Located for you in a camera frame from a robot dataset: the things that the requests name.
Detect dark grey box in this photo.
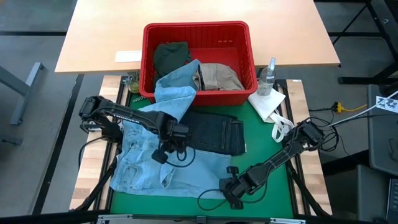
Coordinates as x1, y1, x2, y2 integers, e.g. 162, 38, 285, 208
323, 164, 389, 222

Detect red plastic laundry basket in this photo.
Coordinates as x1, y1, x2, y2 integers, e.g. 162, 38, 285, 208
139, 21, 259, 107

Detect grey cabinet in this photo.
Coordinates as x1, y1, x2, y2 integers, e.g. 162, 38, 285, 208
367, 83, 398, 177

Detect white paper sheet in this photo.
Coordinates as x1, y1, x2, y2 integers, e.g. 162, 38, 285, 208
114, 50, 143, 63

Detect light wooden table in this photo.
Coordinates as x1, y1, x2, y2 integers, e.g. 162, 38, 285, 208
54, 0, 341, 75

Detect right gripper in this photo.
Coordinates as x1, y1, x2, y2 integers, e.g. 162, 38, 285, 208
218, 166, 252, 203

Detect black aluminium table frame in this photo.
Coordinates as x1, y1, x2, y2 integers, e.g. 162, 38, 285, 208
70, 74, 332, 218

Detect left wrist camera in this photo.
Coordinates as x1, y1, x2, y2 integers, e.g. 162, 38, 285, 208
151, 148, 169, 165

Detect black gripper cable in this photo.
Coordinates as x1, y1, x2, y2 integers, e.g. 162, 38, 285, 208
197, 182, 269, 212
161, 144, 197, 169

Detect yellow power plug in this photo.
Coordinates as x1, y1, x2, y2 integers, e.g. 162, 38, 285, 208
334, 101, 368, 113

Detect green table mat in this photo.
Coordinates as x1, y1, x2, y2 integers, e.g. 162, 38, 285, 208
110, 93, 295, 218

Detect black desk frame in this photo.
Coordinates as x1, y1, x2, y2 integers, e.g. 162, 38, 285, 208
328, 0, 398, 85

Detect white logo tag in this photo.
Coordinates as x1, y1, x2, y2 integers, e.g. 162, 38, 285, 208
376, 95, 398, 113

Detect grey metal stand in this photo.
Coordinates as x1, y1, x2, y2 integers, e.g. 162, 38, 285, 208
0, 62, 46, 126

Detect white cloth bag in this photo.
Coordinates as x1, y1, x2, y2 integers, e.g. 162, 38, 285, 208
248, 88, 295, 143

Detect faded black jeans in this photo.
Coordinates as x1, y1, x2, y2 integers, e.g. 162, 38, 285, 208
180, 110, 247, 156

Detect black cable bundle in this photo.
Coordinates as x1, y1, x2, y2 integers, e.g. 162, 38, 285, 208
318, 116, 343, 153

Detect clear spray bottle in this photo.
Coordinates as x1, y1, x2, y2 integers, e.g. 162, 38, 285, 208
256, 57, 277, 97

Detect beige trousers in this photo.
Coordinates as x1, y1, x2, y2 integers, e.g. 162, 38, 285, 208
192, 63, 246, 91

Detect dark green garment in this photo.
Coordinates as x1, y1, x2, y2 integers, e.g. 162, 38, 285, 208
153, 41, 193, 78

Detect aluminium bar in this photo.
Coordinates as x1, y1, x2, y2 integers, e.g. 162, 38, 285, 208
96, 213, 307, 224

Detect light blue jeans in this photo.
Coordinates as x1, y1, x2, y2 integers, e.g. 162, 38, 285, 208
109, 58, 233, 200

